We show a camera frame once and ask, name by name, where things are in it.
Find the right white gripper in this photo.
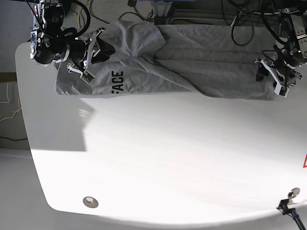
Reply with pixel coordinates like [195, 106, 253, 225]
[67, 27, 116, 84]

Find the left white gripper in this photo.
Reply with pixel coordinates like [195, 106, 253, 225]
[255, 57, 303, 98]

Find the grey T-shirt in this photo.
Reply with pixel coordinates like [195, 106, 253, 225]
[55, 21, 274, 101]

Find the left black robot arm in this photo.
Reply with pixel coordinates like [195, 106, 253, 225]
[256, 0, 307, 97]

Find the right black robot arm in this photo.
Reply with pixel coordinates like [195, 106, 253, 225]
[30, 0, 115, 83]

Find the red triangle warning sticker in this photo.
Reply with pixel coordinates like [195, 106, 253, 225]
[303, 154, 307, 168]

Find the silver round table grommet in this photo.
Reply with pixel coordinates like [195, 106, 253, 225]
[288, 187, 300, 199]

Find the silver round table insert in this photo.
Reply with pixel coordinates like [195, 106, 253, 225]
[83, 196, 99, 208]

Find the yellow cable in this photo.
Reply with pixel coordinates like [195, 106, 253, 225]
[77, 0, 93, 31]

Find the black cable bundle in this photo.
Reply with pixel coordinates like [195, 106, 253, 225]
[223, 0, 283, 46]

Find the aluminium frame post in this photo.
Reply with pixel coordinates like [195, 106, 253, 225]
[151, 0, 174, 25]

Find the black camera clamp mount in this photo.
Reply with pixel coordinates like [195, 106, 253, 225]
[276, 199, 306, 230]

